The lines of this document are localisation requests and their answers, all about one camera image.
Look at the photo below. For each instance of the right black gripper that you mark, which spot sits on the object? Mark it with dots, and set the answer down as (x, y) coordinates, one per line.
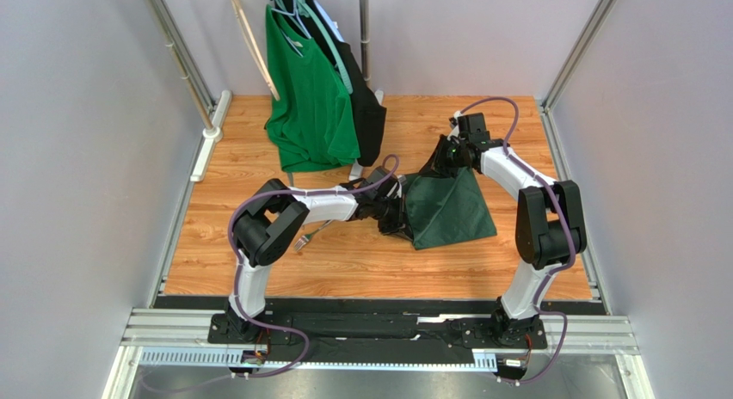
(438, 160)

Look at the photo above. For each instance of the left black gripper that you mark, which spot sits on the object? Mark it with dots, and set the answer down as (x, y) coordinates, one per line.
(397, 228)

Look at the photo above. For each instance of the dark green cloth napkin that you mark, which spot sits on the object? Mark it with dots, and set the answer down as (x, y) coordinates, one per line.
(446, 211)

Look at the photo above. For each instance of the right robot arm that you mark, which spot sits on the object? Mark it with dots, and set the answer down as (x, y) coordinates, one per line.
(549, 230)

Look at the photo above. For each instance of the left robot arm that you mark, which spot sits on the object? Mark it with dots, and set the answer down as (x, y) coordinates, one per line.
(263, 227)

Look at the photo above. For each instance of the silver fork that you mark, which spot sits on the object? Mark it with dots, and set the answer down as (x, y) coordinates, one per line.
(306, 238)

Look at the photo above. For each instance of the green t-shirt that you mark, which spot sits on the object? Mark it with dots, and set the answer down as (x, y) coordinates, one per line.
(312, 123)

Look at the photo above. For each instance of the metal rack pole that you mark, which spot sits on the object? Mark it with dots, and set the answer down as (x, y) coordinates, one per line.
(365, 39)

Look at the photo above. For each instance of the teal clothes hanger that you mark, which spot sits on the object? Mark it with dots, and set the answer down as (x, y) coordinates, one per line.
(310, 19)

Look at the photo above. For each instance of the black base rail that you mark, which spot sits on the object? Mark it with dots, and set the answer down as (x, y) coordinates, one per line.
(361, 330)

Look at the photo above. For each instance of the white corner pole bracket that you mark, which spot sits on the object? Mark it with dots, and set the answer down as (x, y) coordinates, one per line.
(211, 135)

